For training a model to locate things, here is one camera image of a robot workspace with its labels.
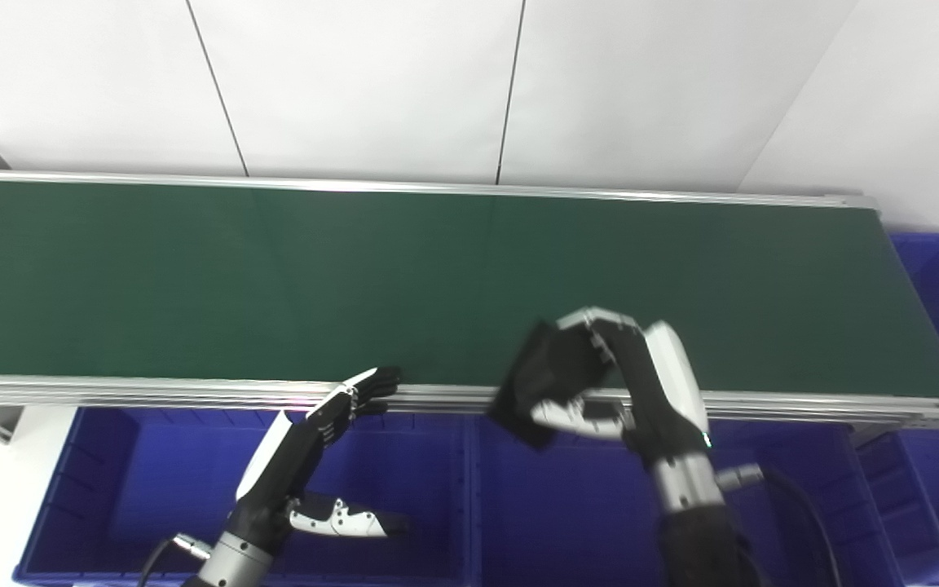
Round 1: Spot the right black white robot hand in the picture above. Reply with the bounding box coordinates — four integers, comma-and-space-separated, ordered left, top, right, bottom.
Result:
530, 307, 712, 467

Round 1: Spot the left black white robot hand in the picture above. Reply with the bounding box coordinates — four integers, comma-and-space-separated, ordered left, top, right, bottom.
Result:
229, 367, 407, 557

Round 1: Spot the black cylinder block part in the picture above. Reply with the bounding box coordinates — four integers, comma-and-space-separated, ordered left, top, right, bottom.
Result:
486, 320, 614, 452

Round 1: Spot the green conveyor belt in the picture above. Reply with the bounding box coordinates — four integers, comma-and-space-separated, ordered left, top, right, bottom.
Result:
0, 179, 939, 401
0, 170, 939, 431

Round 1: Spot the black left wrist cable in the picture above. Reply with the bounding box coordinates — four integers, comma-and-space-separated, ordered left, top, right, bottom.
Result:
139, 533, 214, 587

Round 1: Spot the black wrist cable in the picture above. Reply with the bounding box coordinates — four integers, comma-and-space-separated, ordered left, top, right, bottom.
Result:
718, 462, 843, 587
139, 533, 214, 587

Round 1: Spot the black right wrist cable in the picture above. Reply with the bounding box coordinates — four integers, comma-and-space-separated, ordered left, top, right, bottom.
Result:
718, 462, 843, 587

